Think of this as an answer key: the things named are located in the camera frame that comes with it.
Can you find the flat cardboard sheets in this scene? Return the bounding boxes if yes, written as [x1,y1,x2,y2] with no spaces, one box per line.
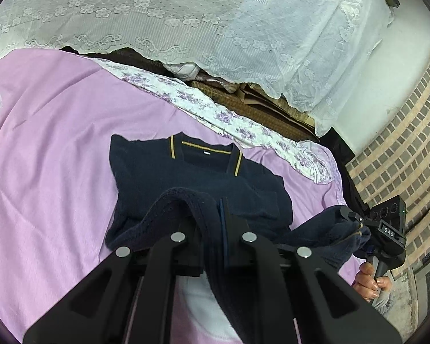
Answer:
[239,82,316,127]

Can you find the white lace cover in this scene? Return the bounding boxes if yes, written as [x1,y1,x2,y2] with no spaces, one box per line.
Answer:
[0,0,396,137]

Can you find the navy knit cardigan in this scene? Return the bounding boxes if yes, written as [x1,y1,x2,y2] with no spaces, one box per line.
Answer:
[105,132,371,344]

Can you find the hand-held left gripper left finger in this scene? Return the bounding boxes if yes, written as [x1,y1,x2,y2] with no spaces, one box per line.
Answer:
[23,218,203,344]

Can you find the person's right hand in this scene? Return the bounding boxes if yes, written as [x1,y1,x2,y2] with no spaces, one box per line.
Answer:
[353,261,393,303]

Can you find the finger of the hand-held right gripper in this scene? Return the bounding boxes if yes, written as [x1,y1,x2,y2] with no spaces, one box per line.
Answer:
[339,206,372,236]
[361,238,377,260]

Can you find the white floral quilt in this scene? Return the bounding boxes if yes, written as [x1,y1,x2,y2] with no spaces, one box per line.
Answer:
[93,57,341,184]

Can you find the purple bedsheet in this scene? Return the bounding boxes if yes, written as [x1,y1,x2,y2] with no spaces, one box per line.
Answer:
[0,47,348,344]

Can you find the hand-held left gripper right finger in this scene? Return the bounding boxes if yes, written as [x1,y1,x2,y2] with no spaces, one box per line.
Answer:
[218,197,404,344]

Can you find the dark brown blanket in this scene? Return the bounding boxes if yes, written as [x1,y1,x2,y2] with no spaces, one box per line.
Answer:
[62,45,167,77]

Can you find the black cloth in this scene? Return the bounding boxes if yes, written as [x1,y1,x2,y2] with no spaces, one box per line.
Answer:
[319,125,367,219]

